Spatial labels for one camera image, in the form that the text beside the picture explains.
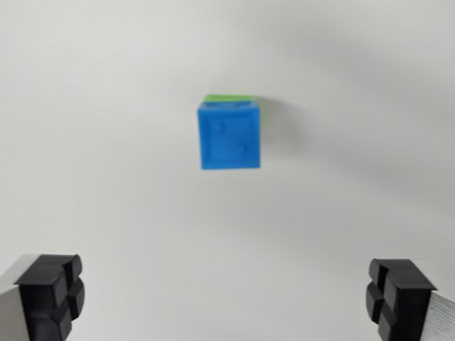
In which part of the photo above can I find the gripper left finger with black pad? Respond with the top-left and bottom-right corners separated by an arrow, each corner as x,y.
0,253 -> 86,341

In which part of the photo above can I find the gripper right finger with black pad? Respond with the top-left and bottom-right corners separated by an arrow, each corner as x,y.
365,258 -> 455,341

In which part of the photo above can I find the blue cube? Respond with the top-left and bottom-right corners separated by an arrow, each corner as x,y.
196,99 -> 264,171

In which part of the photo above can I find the green cube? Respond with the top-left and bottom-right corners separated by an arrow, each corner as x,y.
201,93 -> 267,143

